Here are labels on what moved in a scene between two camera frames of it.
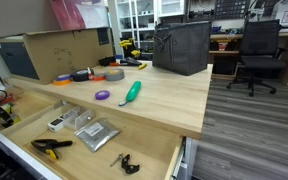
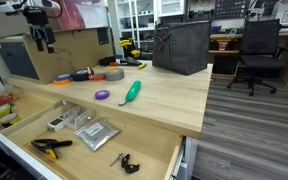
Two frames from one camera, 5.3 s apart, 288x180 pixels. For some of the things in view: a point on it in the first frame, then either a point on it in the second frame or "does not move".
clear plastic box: (77, 117) does not move
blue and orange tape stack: (63, 79) does not move
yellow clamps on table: (131, 54) does not move
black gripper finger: (9, 121) → (50, 38)
